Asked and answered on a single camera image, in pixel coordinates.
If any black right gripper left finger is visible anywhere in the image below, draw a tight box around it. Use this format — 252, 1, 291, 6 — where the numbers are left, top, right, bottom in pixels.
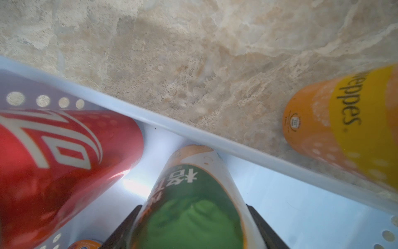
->
100, 205, 143, 249

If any red cola can back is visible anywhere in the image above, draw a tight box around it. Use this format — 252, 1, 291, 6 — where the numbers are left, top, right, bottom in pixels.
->
1, 110, 144, 249

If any white green beer can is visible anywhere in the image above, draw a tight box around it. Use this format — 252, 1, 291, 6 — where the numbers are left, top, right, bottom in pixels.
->
123, 145, 266, 249

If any orange yellow soda can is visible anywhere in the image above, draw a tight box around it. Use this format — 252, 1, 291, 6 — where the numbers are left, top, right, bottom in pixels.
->
282, 64, 398, 192

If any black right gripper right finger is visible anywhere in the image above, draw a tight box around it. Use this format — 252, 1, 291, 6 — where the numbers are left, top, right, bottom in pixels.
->
247, 205, 289, 249

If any light blue plastic basket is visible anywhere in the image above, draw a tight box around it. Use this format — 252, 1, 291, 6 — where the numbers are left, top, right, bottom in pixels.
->
1, 57, 398, 249

